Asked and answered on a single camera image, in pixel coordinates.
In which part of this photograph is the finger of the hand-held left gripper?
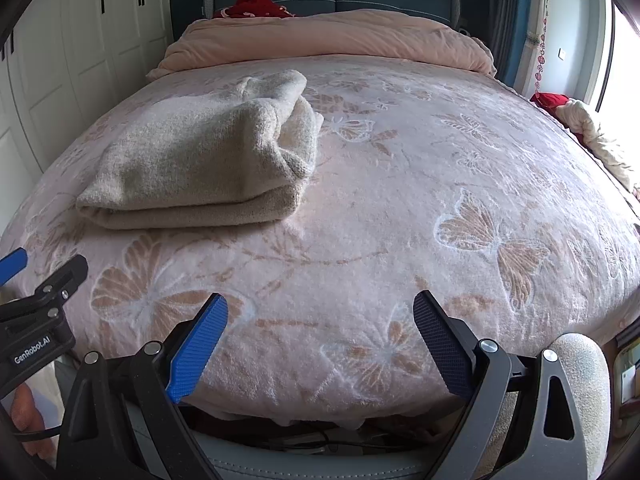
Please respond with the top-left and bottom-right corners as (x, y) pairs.
(0, 248), (29, 287)
(0, 254), (90, 324)

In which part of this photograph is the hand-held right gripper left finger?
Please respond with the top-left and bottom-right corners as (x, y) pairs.
(57, 293), (229, 480)

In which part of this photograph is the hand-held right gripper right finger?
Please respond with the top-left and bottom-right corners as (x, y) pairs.
(413, 290), (589, 480)

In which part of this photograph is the white fluffy towel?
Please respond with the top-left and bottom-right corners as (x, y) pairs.
(75, 69), (325, 231)

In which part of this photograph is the person's left hand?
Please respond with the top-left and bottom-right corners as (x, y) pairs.
(9, 384), (60, 464)

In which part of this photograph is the white wardrobe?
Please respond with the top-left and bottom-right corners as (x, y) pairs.
(0, 0), (174, 223)

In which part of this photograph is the crumpled cream cloth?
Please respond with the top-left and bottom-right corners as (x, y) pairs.
(554, 99), (640, 193)

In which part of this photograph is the small red cloth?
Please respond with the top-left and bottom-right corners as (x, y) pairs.
(529, 91), (572, 112)

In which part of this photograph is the red pillow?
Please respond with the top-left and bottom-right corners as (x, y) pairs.
(212, 0), (297, 20)

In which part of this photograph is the grey curtain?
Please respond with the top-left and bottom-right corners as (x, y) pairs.
(487, 0), (534, 100)

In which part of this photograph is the pink duvet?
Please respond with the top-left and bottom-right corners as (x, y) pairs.
(146, 9), (499, 81)

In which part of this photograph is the red bead curtain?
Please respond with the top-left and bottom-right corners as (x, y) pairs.
(533, 0), (552, 92)

